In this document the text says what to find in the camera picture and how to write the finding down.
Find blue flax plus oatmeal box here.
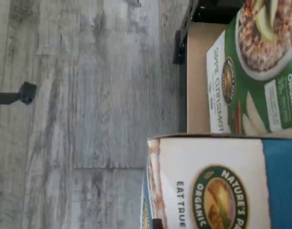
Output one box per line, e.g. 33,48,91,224
141,133,292,229

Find green apple cinnamon oatmeal box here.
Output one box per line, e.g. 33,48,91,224
206,0,292,134

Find black rod with bent tip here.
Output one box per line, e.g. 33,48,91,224
0,81,38,105

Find black metal shelf rack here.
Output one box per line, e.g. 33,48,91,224
172,0,292,134

